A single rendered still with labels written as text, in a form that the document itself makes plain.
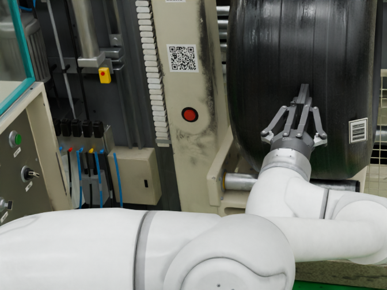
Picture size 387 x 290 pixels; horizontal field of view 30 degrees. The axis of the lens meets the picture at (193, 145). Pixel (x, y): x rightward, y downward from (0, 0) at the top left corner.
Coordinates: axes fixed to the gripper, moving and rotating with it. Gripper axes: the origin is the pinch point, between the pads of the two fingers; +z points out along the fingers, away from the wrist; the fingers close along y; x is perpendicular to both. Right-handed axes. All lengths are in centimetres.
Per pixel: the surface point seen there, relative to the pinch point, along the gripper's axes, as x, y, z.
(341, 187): 35.5, -5.9, 12.4
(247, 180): 35.3, 17.7, 12.6
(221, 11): 15, 34, 64
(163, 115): 23, 41, 23
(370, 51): -3.5, -12.5, 12.9
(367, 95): 4.5, -12.3, 8.1
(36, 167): 18, 63, -6
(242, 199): 40.2, 19.1, 10.7
